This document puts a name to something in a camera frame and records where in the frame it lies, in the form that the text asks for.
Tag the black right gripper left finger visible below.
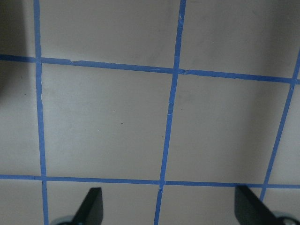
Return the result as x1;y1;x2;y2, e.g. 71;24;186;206
52;187;104;225

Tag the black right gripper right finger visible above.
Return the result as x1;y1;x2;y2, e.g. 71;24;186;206
234;185;300;225

